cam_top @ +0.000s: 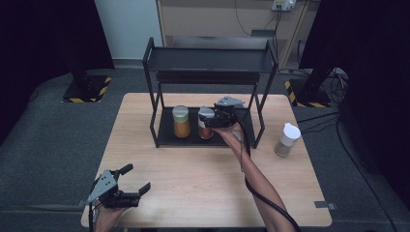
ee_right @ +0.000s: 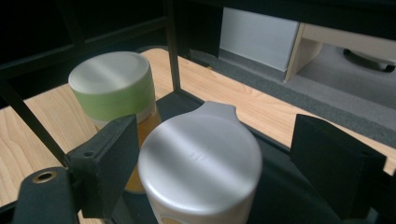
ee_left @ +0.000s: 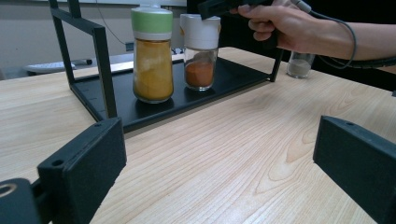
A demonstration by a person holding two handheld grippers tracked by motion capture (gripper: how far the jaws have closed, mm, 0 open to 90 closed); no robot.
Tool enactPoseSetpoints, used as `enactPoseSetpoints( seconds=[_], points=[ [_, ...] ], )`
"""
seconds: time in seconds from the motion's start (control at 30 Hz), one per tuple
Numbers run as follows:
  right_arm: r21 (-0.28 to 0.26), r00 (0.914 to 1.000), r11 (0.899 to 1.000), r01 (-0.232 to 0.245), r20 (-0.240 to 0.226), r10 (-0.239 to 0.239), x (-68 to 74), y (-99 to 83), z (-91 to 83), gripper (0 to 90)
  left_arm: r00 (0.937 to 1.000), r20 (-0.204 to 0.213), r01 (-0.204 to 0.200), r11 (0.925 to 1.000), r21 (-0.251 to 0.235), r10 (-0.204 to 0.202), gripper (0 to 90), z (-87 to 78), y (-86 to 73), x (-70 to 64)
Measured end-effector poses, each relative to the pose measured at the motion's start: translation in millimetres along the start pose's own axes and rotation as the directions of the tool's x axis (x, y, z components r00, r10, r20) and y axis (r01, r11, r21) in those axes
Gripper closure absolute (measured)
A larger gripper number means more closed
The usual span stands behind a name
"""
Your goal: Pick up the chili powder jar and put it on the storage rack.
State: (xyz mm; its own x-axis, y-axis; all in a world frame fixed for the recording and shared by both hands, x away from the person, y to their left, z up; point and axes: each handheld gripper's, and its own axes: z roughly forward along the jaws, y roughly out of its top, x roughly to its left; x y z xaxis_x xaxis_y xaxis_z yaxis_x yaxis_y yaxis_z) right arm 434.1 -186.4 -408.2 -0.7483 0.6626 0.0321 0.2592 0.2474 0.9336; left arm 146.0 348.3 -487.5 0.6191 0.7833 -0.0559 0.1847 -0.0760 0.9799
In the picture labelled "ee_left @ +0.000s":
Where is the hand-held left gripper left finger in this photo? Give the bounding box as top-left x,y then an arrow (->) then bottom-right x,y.
36,117 -> 128,224

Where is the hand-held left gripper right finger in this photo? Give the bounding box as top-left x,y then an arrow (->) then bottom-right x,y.
312,115 -> 396,224

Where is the orange spice jar white lid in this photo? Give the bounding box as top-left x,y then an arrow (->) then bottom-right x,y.
179,13 -> 221,92

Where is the black metal two-tier rack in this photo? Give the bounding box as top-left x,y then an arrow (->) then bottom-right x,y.
48,0 -> 285,134

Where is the yellow spice jar green lid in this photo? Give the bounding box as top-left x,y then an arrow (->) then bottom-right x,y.
130,4 -> 175,105

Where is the grey spice jar white lid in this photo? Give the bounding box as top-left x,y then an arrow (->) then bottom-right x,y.
286,50 -> 317,79

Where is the white flat device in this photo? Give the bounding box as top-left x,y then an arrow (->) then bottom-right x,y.
23,60 -> 78,77

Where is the thin black wall cable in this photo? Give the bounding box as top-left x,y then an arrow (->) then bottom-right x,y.
94,0 -> 126,45

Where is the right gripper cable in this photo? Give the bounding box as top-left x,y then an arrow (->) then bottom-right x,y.
291,0 -> 396,71

